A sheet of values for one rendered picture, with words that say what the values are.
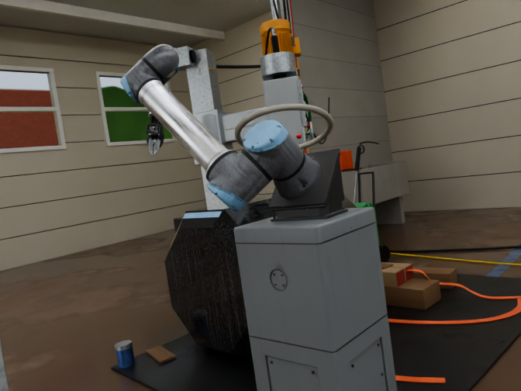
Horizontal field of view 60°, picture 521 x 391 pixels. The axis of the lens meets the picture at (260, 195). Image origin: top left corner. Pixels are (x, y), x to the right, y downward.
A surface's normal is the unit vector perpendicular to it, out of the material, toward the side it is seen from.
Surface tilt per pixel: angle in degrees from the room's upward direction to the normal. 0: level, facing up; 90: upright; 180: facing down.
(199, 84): 90
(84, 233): 90
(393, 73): 90
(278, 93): 90
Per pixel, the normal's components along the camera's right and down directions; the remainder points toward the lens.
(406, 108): -0.66, 0.14
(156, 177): 0.74, -0.07
